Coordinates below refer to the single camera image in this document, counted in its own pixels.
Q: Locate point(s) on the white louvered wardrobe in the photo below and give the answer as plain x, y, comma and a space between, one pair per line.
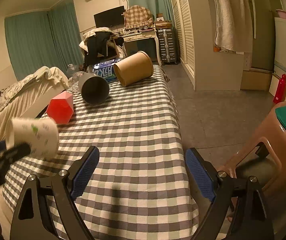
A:
206, 67

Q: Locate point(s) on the plaid cloth bundle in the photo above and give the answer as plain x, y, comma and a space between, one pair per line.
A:
137, 17

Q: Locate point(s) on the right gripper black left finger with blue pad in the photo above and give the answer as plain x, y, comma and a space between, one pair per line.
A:
32, 218

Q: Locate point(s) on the silver suitcase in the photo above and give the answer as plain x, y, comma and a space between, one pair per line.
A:
167, 45

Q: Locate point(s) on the pink basin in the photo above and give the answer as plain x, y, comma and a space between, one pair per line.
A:
281, 13

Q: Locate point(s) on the brown plastic stool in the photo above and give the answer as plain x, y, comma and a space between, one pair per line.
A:
264, 156

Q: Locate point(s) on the white hanging towel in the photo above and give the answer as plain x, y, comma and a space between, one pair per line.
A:
234, 25

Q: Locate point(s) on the clear water jug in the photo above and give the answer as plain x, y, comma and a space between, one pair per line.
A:
71, 70

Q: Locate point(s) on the white paper cup green print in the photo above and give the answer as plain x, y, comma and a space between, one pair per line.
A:
41, 134

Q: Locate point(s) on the white desk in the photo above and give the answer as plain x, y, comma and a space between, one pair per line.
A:
143, 35

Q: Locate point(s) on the grey cylindrical cup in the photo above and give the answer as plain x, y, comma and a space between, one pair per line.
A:
94, 89

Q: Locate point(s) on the checkered tablecloth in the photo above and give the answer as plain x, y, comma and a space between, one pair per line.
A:
140, 188

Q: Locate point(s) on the blue tissue pack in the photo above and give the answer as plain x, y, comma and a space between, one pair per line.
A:
106, 69

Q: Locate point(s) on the chair piled with clothes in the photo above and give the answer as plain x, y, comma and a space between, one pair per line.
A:
100, 45

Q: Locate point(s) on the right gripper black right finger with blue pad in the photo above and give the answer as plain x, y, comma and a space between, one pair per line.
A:
250, 219

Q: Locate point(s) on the teal window curtain left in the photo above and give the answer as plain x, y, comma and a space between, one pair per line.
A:
43, 38

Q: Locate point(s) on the red thermos bottle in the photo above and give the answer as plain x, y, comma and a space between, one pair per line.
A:
281, 90

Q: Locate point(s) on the brown kraft paper cup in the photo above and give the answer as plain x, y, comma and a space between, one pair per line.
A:
133, 68

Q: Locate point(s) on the black television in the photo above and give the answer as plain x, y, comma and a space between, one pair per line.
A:
110, 18

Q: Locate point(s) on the bed with beige bedding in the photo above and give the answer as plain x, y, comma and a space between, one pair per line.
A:
19, 97

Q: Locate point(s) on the red hexagonal cup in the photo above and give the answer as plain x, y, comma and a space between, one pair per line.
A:
61, 108

